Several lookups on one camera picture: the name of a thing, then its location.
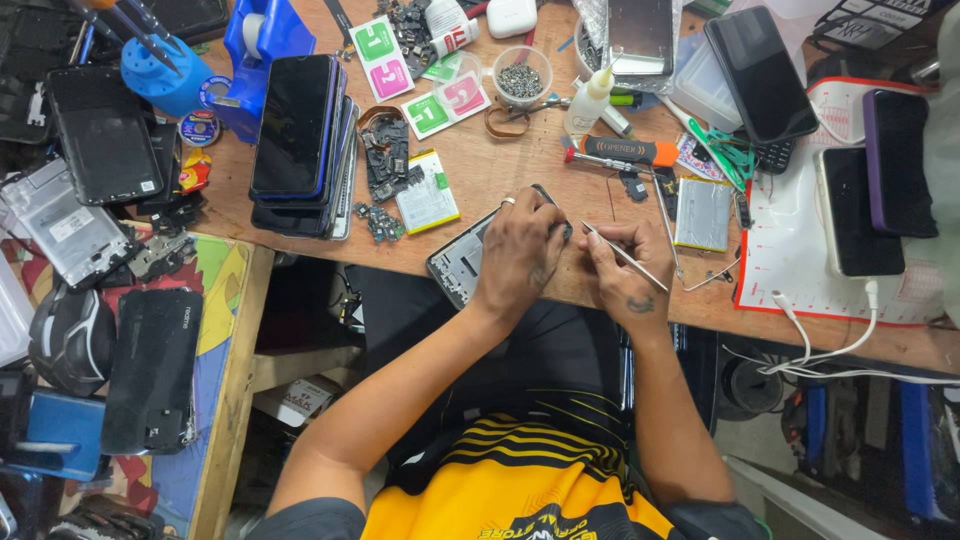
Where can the black phone screen panel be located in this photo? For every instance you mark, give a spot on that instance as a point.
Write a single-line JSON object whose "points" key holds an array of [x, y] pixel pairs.
{"points": [[105, 135]]}

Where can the red yellow wrapper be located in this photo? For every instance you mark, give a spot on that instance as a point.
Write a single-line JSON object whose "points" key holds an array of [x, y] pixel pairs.
{"points": [[196, 171]]}

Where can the smartphone in purple case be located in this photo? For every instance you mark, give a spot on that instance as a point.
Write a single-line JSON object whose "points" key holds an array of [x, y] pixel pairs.
{"points": [[900, 161]]}

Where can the stack of smartphones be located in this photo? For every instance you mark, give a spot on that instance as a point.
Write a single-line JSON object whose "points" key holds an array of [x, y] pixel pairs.
{"points": [[300, 142]]}

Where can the green marker pen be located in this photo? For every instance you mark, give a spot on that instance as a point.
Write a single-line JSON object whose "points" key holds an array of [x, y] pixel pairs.
{"points": [[626, 98]]}

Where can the black grey pouch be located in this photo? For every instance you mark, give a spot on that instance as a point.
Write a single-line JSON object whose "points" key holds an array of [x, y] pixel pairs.
{"points": [[71, 341]]}

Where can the cardboard box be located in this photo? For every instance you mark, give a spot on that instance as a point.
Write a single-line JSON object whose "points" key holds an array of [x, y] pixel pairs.
{"points": [[300, 401]]}

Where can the white glue bottle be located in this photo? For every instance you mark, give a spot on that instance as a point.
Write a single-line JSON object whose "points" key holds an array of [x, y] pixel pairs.
{"points": [[586, 105]]}

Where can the smartphone with white edge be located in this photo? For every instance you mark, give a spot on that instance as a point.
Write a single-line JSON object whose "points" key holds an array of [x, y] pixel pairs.
{"points": [[859, 214]]}

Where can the black phone back cover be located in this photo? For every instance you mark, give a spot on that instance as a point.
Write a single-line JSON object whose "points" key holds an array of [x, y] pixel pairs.
{"points": [[154, 371]]}

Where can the pile of black phone fragments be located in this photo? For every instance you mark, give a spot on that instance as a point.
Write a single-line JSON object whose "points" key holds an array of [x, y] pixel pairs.
{"points": [[165, 240]]}

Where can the brown flex ribbon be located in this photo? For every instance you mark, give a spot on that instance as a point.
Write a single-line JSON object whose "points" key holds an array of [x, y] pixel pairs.
{"points": [[504, 124]]}

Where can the blue box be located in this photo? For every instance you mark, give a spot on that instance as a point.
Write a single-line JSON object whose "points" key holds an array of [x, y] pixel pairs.
{"points": [[64, 435]]}

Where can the yellow black shirt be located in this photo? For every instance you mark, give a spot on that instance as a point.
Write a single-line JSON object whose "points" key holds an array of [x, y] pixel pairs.
{"points": [[517, 487]]}

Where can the silver phone battery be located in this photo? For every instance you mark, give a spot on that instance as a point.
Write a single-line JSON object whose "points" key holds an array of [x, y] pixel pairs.
{"points": [[703, 214]]}

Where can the blue tape dispenser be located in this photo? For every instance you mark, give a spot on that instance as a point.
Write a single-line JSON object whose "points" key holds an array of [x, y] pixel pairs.
{"points": [[259, 67]]}

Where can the grey smartphone frame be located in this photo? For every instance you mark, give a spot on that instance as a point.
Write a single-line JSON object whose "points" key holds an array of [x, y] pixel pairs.
{"points": [[461, 262]]}

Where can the green pink wipe packet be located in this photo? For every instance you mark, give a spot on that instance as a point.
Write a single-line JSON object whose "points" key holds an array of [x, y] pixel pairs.
{"points": [[382, 56], [442, 109]]}

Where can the silver phone midframe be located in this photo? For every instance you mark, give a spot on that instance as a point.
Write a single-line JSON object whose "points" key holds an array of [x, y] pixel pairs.
{"points": [[64, 225]]}

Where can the orange black opener tool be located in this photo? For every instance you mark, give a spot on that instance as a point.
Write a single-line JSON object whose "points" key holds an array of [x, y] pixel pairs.
{"points": [[630, 150]]}

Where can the heap of black phone parts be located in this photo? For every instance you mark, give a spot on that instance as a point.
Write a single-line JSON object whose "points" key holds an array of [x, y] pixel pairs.
{"points": [[30, 67]]}

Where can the black keypad phone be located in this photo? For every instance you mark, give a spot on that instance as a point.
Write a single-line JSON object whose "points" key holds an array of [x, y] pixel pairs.
{"points": [[774, 156]]}

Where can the empty clear plastic cup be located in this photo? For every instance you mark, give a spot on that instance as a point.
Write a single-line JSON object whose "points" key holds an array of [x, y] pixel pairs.
{"points": [[457, 75]]}

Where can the blue round tool holder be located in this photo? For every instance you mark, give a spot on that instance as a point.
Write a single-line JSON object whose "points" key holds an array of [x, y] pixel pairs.
{"points": [[166, 81]]}

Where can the person's right hand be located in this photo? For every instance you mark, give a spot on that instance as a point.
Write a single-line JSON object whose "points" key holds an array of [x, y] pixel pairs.
{"points": [[637, 277]]}

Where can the clear plastic box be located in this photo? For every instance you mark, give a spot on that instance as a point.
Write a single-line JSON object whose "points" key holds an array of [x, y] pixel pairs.
{"points": [[701, 82]]}

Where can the pile of small circuit parts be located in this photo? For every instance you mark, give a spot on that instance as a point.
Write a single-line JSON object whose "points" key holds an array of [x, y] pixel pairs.
{"points": [[381, 222]]}

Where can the thin metal spudger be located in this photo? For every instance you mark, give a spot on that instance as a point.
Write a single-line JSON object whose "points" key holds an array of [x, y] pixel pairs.
{"points": [[666, 225]]}

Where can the white red glue tube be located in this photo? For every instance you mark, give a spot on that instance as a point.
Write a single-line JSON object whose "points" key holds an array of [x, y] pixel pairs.
{"points": [[454, 39]]}

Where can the small black phone part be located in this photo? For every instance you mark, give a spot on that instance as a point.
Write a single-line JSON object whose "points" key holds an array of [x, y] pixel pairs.
{"points": [[634, 187]]}

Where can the black phone circuit board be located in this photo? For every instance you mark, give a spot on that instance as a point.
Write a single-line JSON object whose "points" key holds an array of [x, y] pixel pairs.
{"points": [[386, 157]]}

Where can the black screwdriver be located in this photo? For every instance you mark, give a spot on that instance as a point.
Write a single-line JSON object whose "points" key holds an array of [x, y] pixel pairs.
{"points": [[154, 21], [142, 37]]}

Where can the colourful table mat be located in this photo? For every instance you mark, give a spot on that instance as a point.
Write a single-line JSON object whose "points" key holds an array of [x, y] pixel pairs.
{"points": [[217, 300]]}

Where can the white earbuds case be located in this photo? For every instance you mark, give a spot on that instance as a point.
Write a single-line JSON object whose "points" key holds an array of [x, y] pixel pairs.
{"points": [[511, 16]]}

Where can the white battery with yellow edge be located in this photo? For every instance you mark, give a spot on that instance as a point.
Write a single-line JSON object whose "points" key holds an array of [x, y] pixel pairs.
{"points": [[427, 193]]}

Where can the white repair mat red border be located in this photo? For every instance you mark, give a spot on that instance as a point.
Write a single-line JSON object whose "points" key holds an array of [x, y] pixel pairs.
{"points": [[780, 247]]}

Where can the large black smartphone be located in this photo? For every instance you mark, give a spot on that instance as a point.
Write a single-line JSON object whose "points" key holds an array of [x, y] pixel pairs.
{"points": [[761, 75]]}

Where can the red tipped screwdriver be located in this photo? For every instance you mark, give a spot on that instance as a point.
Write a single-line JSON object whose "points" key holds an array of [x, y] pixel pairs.
{"points": [[600, 160]]}

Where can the person's left hand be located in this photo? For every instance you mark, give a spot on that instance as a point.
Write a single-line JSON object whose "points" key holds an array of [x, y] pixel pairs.
{"points": [[517, 255]]}

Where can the solder wick spool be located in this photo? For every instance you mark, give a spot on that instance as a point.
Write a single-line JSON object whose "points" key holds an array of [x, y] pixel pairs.
{"points": [[199, 128]]}

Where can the slim metal tweezers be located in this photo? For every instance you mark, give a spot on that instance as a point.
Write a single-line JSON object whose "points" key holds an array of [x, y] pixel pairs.
{"points": [[536, 109]]}

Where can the phone in clear plastic bag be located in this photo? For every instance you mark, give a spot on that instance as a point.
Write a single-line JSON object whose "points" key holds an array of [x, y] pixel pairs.
{"points": [[637, 37]]}

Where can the plastic cup of screws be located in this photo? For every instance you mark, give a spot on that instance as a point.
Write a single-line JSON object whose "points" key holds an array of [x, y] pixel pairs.
{"points": [[521, 79]]}

